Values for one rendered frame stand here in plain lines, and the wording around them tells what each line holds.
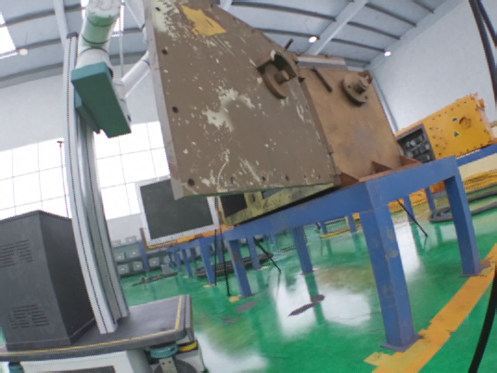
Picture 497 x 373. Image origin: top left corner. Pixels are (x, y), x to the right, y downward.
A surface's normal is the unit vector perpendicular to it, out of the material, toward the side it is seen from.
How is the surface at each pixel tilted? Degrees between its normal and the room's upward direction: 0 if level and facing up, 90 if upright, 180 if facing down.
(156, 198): 90
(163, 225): 90
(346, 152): 90
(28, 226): 90
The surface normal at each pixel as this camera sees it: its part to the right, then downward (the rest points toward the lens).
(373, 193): 0.34, -0.24
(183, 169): 0.75, -0.30
